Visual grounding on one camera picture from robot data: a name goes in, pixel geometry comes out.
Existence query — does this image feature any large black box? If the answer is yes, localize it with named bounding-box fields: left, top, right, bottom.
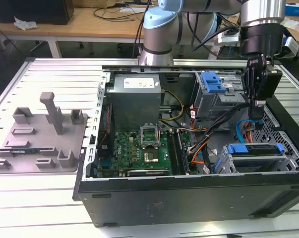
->
left=0, top=0, right=75, bottom=25

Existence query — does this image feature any yellow wire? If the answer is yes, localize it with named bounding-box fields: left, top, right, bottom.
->
left=159, top=89, right=185, bottom=122

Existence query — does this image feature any black sleeved cable bundle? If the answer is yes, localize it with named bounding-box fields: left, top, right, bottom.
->
left=201, top=100, right=260, bottom=174

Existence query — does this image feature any crumpled clear plastic bag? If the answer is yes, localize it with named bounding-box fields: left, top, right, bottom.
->
left=13, top=16, right=38, bottom=32

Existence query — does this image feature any black graphics card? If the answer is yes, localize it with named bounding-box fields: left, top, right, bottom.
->
left=125, top=168, right=171, bottom=178

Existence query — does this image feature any metal socket cover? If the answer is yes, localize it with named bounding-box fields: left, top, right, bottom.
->
left=140, top=122, right=162, bottom=149

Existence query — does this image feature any black PC case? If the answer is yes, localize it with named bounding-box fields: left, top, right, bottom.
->
left=72, top=64, right=299, bottom=228

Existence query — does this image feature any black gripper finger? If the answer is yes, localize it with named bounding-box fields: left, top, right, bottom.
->
left=245, top=70, right=268, bottom=119

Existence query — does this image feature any CPU socket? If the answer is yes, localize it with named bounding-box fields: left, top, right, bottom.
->
left=143, top=150, right=159, bottom=165

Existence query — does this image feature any metal disk bay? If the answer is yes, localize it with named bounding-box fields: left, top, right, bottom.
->
left=212, top=141, right=299, bottom=174

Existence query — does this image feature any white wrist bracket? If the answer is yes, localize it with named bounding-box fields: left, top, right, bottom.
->
left=216, top=31, right=240, bottom=47

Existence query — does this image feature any RAM stick on rack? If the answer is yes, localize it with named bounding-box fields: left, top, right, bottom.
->
left=10, top=148, right=41, bottom=154

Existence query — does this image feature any white blue wrist device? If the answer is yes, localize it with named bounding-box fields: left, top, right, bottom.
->
left=282, top=36, right=299, bottom=60

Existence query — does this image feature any grey power supply unit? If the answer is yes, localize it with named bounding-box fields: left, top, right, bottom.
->
left=105, top=73, right=163, bottom=132

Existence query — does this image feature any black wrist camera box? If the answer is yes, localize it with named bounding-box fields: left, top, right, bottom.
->
left=265, top=64, right=283, bottom=100

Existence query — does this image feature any green motherboard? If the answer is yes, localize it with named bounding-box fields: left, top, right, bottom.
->
left=97, top=128, right=197, bottom=178

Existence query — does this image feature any installed RAM stick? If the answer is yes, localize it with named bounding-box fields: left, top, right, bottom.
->
left=176, top=129, right=190, bottom=174

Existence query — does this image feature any blue data wire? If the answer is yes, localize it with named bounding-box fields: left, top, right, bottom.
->
left=235, top=118, right=263, bottom=144

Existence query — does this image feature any hard disk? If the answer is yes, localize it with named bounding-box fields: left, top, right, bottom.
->
left=223, top=142, right=286, bottom=173

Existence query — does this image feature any grey parts rack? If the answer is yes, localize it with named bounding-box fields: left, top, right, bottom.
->
left=0, top=91, right=88, bottom=176

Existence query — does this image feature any blue plastic drive latch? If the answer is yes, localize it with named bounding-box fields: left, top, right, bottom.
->
left=200, top=71, right=227, bottom=94

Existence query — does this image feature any blue cardboard box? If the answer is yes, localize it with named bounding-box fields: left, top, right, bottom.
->
left=285, top=2, right=299, bottom=17

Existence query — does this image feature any grey metal drive cage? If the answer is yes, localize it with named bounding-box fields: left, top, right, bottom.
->
left=192, top=70, right=260, bottom=121

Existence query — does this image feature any black case fan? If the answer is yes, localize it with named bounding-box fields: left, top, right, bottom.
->
left=99, top=103, right=115, bottom=159

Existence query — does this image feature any multicoloured disk power wire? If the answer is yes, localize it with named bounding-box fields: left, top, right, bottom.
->
left=244, top=116, right=264, bottom=144

